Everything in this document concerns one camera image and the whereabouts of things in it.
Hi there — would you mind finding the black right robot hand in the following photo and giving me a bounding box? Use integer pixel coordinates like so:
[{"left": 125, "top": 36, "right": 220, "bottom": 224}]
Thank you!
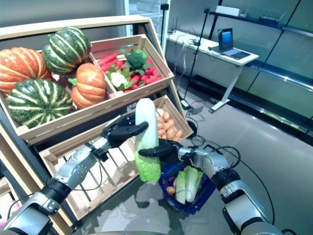
[{"left": 138, "top": 138, "right": 184, "bottom": 162}]

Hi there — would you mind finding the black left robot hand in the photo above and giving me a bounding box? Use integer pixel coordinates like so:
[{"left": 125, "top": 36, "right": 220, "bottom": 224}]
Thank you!
[{"left": 101, "top": 115, "right": 149, "bottom": 149}]

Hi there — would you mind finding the green white napa cabbage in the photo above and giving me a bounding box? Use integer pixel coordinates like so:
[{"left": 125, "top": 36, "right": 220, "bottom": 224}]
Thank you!
[
  {"left": 184, "top": 165, "right": 205, "bottom": 203},
  {"left": 134, "top": 97, "right": 162, "bottom": 183},
  {"left": 175, "top": 170, "right": 188, "bottom": 205}
]

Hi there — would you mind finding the blue plastic shopping basket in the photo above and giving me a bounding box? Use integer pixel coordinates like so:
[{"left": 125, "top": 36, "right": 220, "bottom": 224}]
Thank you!
[{"left": 158, "top": 160, "right": 217, "bottom": 215}]

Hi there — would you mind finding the wooden potato crate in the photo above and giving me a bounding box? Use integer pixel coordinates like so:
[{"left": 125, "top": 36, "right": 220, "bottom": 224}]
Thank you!
[{"left": 144, "top": 94, "right": 194, "bottom": 144}]

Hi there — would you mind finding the wooden mixed vegetable crate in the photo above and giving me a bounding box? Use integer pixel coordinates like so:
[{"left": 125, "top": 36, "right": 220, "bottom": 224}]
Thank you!
[{"left": 89, "top": 34, "right": 175, "bottom": 98}]

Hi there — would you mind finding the grey power box red button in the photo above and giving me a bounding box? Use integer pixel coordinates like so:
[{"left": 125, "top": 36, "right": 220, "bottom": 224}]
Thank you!
[{"left": 189, "top": 101, "right": 205, "bottom": 115}]

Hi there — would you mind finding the white cauliflower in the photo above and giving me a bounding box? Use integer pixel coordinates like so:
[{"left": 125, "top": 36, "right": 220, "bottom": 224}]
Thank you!
[{"left": 106, "top": 68, "right": 134, "bottom": 91}]

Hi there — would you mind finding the small orange pumpkin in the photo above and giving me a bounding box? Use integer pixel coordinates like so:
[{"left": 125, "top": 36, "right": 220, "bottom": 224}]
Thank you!
[{"left": 68, "top": 63, "right": 108, "bottom": 110}]

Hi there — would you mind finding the wooden pumpkin crate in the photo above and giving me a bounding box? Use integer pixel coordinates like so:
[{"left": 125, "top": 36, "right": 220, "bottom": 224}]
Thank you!
[{"left": 0, "top": 48, "right": 118, "bottom": 145}]

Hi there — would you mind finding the wooden cabbage crate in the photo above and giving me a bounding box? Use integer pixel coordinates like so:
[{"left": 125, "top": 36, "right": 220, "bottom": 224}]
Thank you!
[{"left": 39, "top": 115, "right": 147, "bottom": 221}]

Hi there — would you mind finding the green broccoli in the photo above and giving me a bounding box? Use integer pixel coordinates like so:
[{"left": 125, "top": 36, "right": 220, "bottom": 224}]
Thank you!
[{"left": 119, "top": 48, "right": 151, "bottom": 75}]

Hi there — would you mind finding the green striped squash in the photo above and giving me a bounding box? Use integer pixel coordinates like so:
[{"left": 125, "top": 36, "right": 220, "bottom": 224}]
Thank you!
[
  {"left": 6, "top": 78, "right": 74, "bottom": 129},
  {"left": 42, "top": 26, "right": 91, "bottom": 75}
]

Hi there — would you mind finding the black tripod stand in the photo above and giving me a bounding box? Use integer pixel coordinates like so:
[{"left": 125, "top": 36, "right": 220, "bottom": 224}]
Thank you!
[
  {"left": 182, "top": 7, "right": 211, "bottom": 111},
  {"left": 160, "top": 3, "right": 171, "bottom": 49}
]

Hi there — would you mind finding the white desk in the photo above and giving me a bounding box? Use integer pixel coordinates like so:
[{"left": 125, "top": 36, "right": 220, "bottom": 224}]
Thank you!
[{"left": 166, "top": 30, "right": 260, "bottom": 114}]

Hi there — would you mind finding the wooden display stand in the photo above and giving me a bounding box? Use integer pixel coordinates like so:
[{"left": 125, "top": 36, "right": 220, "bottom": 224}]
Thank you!
[{"left": 0, "top": 16, "right": 186, "bottom": 235}]

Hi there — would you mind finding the large orange pumpkin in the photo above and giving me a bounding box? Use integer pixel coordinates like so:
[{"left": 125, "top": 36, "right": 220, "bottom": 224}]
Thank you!
[{"left": 0, "top": 47, "right": 53, "bottom": 95}]

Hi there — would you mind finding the white framed glass cabinet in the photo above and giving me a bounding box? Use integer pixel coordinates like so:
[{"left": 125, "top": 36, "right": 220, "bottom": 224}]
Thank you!
[{"left": 123, "top": 0, "right": 172, "bottom": 49}]

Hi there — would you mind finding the open grey laptop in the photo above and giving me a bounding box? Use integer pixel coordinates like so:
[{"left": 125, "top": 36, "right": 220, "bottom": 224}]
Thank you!
[{"left": 210, "top": 27, "right": 252, "bottom": 60}]

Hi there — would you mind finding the black metal shelving unit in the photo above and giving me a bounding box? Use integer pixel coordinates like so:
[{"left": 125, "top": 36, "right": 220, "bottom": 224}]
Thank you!
[{"left": 209, "top": 0, "right": 313, "bottom": 140}]

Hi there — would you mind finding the white flat box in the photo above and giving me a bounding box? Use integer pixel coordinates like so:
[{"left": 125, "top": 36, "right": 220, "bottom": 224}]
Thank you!
[{"left": 215, "top": 5, "right": 241, "bottom": 17}]

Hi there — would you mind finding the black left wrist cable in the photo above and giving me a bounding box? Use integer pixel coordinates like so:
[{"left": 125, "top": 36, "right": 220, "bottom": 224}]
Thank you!
[{"left": 73, "top": 146, "right": 110, "bottom": 192}]

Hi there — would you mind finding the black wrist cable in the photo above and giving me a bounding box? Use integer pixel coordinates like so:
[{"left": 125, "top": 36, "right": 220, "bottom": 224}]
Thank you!
[
  {"left": 73, "top": 146, "right": 110, "bottom": 192},
  {"left": 204, "top": 145, "right": 242, "bottom": 170}
]

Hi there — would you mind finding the black coiled cable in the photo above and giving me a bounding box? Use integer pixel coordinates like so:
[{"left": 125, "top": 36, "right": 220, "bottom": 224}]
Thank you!
[{"left": 187, "top": 119, "right": 199, "bottom": 135}]

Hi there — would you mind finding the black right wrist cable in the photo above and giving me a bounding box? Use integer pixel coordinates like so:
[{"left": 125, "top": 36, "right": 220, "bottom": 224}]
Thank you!
[{"left": 204, "top": 145, "right": 242, "bottom": 170}]

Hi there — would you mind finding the long black floor cable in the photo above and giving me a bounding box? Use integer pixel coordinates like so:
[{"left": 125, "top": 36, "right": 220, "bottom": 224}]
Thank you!
[{"left": 238, "top": 159, "right": 277, "bottom": 225}]

